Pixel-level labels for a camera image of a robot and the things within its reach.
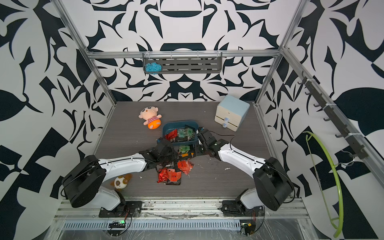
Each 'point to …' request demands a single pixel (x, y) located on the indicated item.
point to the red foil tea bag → (163, 175)
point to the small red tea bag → (171, 135)
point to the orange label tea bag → (185, 155)
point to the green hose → (341, 214)
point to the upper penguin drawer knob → (226, 119)
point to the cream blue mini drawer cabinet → (230, 111)
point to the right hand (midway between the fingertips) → (194, 146)
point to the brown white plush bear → (121, 181)
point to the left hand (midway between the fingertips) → (177, 151)
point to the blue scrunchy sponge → (153, 67)
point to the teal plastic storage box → (169, 126)
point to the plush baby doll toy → (149, 114)
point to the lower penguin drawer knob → (224, 125)
